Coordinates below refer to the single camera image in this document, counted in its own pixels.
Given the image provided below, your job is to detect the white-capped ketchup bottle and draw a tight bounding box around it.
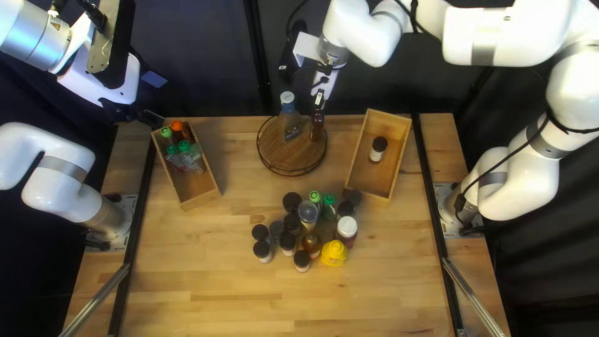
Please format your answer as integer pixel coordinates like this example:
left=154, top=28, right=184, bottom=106
left=334, top=215, right=358, bottom=249

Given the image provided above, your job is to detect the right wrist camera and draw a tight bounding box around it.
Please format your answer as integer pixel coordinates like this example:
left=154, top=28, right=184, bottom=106
left=278, top=20, right=309, bottom=80

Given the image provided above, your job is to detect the spice jar with grey lid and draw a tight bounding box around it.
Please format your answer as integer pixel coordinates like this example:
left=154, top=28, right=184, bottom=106
left=269, top=220, right=286, bottom=244

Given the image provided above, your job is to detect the yellow mustard bottle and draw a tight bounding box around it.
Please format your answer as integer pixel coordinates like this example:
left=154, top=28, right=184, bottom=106
left=320, top=240, right=349, bottom=267

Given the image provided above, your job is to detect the orange-capped baby food pouch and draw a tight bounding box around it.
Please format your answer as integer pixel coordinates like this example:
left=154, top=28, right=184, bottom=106
left=170, top=120, right=192, bottom=143

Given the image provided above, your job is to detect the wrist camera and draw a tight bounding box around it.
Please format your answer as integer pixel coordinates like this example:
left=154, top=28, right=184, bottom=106
left=86, top=0, right=168, bottom=90
left=278, top=20, right=309, bottom=80

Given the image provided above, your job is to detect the clear-capped seasoning bottle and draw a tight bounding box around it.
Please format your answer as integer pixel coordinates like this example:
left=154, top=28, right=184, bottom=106
left=298, top=200, right=319, bottom=231

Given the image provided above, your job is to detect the white-capped dressing bottle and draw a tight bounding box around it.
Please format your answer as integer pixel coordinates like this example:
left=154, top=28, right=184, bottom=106
left=277, top=91, right=304, bottom=142

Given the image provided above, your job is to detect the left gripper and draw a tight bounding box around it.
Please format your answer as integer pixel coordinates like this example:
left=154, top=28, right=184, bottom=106
left=56, top=12, right=165, bottom=130

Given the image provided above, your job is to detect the brown sauce bottle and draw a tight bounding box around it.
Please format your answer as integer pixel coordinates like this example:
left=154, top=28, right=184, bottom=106
left=309, top=89, right=327, bottom=143

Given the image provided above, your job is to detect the black cable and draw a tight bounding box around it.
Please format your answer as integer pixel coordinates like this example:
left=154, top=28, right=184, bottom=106
left=77, top=0, right=107, bottom=33
left=280, top=0, right=599, bottom=231

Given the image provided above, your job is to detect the large spice jar black lid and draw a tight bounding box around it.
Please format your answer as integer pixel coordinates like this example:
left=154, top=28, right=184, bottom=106
left=282, top=192, right=303, bottom=217

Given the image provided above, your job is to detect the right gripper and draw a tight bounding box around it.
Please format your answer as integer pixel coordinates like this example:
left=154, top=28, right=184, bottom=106
left=292, top=32, right=341, bottom=101

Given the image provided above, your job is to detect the wooden box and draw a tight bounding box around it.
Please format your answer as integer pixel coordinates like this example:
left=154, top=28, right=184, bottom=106
left=344, top=109, right=413, bottom=206
left=150, top=121, right=222, bottom=212

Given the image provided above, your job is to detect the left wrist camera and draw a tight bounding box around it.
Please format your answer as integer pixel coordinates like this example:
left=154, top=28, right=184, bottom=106
left=86, top=0, right=168, bottom=90

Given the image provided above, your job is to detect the round black wire rack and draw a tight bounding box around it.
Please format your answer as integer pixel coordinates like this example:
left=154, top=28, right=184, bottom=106
left=256, top=115, right=328, bottom=178

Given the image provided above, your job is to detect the amber hot sauce bottle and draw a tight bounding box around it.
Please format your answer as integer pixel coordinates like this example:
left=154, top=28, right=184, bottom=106
left=301, top=232, right=324, bottom=259

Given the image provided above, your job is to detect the silver mounting plate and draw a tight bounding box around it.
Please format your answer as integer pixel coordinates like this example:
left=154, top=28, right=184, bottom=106
left=433, top=183, right=485, bottom=239
left=84, top=194, right=137, bottom=253

